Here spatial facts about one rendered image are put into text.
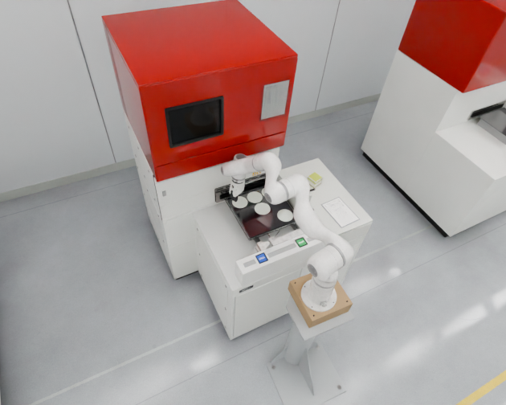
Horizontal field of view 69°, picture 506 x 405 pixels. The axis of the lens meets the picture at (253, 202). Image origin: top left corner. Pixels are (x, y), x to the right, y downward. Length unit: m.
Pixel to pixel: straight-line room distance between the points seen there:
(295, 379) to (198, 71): 2.08
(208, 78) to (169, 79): 0.19
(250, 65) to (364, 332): 2.13
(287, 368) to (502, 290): 1.99
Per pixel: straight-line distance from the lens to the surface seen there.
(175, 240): 2.62
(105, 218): 3.62
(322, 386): 2.85
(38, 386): 3.05
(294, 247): 2.14
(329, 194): 2.45
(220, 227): 2.36
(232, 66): 1.85
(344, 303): 2.08
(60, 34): 3.25
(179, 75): 1.78
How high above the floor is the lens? 2.71
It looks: 49 degrees down
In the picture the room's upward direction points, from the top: 5 degrees clockwise
